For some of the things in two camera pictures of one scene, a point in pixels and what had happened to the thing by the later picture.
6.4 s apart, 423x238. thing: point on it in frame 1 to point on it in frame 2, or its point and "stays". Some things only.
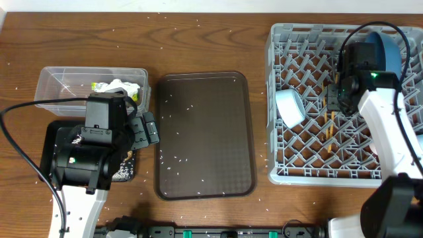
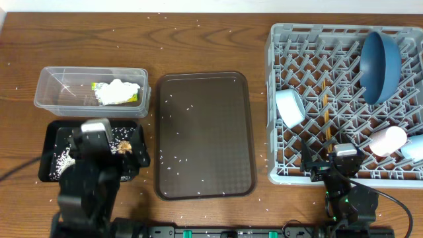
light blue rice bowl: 290,106 stays
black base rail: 219,231 stays
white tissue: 130,88 stays
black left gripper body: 143,134 to 112,166
